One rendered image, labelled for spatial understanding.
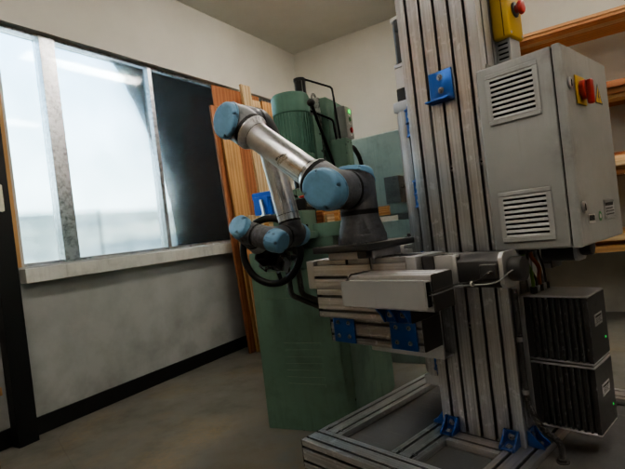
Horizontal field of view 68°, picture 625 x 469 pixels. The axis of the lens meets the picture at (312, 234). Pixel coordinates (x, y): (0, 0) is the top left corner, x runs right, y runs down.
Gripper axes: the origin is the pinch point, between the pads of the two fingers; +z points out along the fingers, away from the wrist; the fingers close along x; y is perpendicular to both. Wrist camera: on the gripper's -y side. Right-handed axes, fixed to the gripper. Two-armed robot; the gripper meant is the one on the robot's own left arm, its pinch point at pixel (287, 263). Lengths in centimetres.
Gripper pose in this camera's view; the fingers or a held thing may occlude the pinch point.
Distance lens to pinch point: 177.2
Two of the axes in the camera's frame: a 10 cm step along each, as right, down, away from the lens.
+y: -1.1, 8.8, -4.6
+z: 4.1, 4.6, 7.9
